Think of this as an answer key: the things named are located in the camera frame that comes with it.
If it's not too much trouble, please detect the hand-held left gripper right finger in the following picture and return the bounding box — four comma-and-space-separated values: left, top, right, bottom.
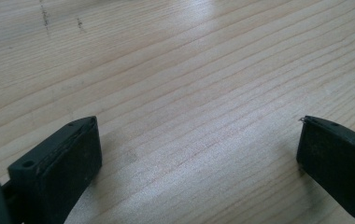
296, 115, 355, 224

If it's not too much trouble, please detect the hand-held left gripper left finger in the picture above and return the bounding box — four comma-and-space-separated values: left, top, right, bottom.
7, 116, 103, 224

